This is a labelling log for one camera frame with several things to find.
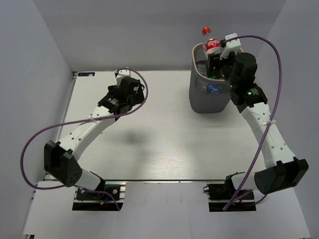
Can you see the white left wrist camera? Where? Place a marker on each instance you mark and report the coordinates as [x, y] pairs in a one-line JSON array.
[[121, 74]]

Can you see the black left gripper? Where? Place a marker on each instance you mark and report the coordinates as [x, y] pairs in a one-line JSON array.
[[139, 95]]

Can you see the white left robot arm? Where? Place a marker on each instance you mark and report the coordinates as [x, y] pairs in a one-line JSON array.
[[61, 158]]

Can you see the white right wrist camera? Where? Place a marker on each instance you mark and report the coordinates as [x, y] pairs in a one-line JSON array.
[[229, 45]]

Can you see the grey mesh waste bin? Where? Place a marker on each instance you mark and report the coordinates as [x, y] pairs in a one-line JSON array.
[[200, 100]]

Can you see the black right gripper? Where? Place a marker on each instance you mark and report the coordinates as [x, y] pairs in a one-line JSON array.
[[214, 61]]

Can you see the red label cola bottle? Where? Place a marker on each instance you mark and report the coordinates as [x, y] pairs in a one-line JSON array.
[[210, 45]]

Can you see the blue sticker left corner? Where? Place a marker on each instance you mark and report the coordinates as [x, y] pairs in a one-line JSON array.
[[86, 74]]

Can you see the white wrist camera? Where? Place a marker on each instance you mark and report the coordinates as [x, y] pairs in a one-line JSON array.
[[229, 45], [121, 74]]

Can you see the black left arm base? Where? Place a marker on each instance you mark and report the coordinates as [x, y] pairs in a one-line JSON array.
[[99, 202]]

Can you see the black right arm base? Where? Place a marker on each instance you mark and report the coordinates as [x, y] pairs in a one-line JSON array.
[[220, 193]]

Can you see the blue label clear bottle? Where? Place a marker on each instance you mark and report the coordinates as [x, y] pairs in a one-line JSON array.
[[213, 88]]

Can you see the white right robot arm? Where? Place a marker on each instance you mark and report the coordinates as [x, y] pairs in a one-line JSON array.
[[283, 169]]

